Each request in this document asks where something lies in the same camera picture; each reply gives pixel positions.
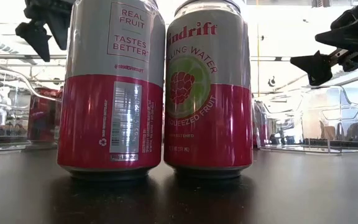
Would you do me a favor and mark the overhead light rail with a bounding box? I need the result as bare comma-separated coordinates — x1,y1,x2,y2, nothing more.
0,53,292,62

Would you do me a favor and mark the red Coca-Cola can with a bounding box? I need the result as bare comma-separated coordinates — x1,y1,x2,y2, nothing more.
27,86,62,146

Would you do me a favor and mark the silver ceiling duct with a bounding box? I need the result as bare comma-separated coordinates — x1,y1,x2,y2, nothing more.
0,40,20,55

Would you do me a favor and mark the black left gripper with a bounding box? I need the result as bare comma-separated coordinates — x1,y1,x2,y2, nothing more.
15,0,76,63

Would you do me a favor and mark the Spindrift raspberry lime can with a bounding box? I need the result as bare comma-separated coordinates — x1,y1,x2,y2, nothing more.
163,0,254,180
57,0,167,181

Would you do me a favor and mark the clear plastic bin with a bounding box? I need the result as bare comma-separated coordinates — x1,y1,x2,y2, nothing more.
252,84,358,155
0,67,63,152

